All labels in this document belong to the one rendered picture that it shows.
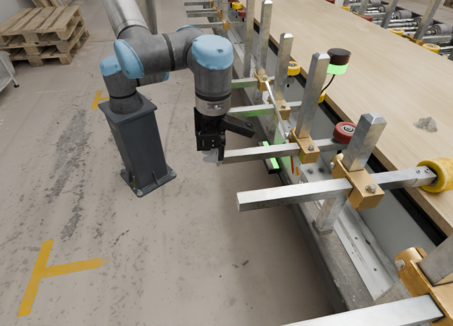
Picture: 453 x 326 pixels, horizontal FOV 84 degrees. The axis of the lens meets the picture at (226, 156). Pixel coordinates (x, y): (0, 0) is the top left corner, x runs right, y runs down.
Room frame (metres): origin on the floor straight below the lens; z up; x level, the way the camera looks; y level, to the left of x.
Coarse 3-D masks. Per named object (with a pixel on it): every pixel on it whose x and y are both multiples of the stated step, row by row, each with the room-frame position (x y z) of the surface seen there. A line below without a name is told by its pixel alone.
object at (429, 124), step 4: (420, 120) 0.69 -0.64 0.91; (424, 120) 0.69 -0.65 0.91; (428, 120) 0.69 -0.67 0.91; (432, 120) 0.67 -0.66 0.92; (416, 124) 0.67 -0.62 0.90; (420, 124) 0.66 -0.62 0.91; (424, 124) 0.66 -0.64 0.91; (428, 124) 0.66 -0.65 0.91; (432, 124) 0.67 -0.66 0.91; (436, 124) 0.67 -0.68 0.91; (420, 128) 0.65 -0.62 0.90; (424, 128) 0.65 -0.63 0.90; (428, 128) 0.65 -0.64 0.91; (432, 128) 0.64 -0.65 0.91; (436, 128) 0.64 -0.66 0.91
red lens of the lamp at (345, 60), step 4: (328, 52) 0.67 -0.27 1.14; (332, 56) 0.65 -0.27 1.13; (336, 56) 0.65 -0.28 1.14; (340, 56) 0.64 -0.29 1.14; (344, 56) 0.64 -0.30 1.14; (348, 56) 0.65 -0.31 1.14; (332, 60) 0.65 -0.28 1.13; (336, 60) 0.64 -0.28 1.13; (340, 60) 0.64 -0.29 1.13; (344, 60) 0.64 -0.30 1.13; (348, 60) 0.65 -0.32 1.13; (336, 64) 0.64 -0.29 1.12; (340, 64) 0.64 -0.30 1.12; (344, 64) 0.64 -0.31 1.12
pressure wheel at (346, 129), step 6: (336, 126) 0.66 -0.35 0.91; (342, 126) 0.66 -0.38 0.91; (348, 126) 0.65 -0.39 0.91; (354, 126) 0.66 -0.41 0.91; (336, 132) 0.64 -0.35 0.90; (342, 132) 0.63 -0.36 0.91; (348, 132) 0.63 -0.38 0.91; (336, 138) 0.63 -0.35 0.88; (342, 138) 0.62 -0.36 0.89; (348, 138) 0.61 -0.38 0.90
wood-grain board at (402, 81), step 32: (256, 0) 2.51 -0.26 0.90; (288, 0) 2.51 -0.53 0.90; (320, 0) 2.51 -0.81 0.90; (320, 32) 1.63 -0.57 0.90; (352, 32) 1.63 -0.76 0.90; (384, 32) 1.63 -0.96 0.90; (352, 64) 1.16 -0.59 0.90; (384, 64) 1.16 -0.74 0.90; (416, 64) 1.16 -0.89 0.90; (448, 64) 1.16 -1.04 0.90; (352, 96) 0.86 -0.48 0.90; (384, 96) 0.86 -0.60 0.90; (416, 96) 0.86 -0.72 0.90; (448, 96) 0.86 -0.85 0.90; (384, 128) 0.66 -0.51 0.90; (416, 128) 0.66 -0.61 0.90; (448, 128) 0.66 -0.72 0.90; (384, 160) 0.52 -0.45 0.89; (416, 160) 0.51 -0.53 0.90; (416, 192) 0.40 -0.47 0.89; (448, 192) 0.39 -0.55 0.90; (448, 224) 0.30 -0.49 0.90
